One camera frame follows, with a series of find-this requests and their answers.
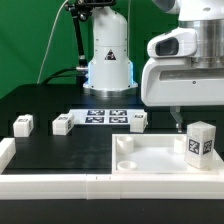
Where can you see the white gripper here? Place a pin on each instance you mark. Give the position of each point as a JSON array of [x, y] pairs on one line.
[[173, 82]]

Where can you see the AprilTag marker sheet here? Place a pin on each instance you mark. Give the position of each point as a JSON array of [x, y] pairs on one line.
[[104, 116]]

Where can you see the white U-shaped obstacle fence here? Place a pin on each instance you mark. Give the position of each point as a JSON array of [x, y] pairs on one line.
[[105, 186]]

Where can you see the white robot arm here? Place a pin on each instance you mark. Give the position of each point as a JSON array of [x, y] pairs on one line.
[[120, 50]]

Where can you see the white square tabletop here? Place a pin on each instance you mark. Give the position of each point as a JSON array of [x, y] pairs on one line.
[[156, 154]]

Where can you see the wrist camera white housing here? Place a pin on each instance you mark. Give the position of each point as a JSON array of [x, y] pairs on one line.
[[180, 42]]

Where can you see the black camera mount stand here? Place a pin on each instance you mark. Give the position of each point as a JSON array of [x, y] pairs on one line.
[[80, 11]]

